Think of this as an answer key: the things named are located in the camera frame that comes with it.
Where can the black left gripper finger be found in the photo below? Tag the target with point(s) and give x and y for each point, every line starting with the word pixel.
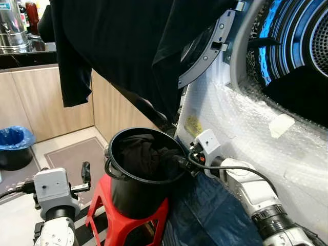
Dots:
pixel 86 173

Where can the black clothes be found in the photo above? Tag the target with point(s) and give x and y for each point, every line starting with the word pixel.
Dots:
pixel 143 156
pixel 302 97

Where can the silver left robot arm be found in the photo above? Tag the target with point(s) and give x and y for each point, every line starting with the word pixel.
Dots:
pixel 55 233

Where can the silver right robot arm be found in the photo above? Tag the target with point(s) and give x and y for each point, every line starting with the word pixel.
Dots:
pixel 256 197

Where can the bubble-wrapped white washing machine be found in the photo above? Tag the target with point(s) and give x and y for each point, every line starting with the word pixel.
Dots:
pixel 256 154

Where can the black clothes in drum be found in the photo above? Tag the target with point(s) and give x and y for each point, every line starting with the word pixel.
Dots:
pixel 302 97

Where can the grey floor mat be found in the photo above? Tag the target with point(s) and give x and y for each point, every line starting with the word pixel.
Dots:
pixel 69 159

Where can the red plastic stool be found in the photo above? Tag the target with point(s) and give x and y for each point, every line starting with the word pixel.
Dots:
pixel 102 207

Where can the yellow washer sticker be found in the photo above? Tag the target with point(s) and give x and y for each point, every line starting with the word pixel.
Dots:
pixel 193 126

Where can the black white striped rug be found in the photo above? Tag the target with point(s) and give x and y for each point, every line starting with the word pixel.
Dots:
pixel 87 228

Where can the black plastic bucket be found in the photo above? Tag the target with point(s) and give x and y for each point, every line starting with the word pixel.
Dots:
pixel 134 197

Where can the light wooden cabinet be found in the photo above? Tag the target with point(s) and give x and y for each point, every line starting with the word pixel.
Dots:
pixel 41 113

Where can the bin with blue liner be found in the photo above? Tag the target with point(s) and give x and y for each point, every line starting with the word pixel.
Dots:
pixel 14 146

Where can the beige tape piece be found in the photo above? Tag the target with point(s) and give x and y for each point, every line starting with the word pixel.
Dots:
pixel 281 126

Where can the black counter top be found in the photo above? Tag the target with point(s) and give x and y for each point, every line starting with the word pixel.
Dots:
pixel 23 59

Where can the black hanging garment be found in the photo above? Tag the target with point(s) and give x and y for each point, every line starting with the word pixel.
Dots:
pixel 128 46

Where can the steel washer drum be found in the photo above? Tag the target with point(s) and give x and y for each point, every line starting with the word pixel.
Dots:
pixel 294 31

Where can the stainless steel pot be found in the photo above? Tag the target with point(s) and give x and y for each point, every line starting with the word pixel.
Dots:
pixel 13 25

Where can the red bottle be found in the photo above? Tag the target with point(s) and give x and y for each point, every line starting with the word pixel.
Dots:
pixel 32 15

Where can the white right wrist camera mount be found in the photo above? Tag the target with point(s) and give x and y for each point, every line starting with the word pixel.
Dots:
pixel 209 144

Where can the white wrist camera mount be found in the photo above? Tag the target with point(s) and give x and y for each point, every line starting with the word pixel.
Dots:
pixel 51 189
pixel 209 144

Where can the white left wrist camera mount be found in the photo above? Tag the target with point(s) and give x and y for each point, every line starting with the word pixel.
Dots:
pixel 51 189

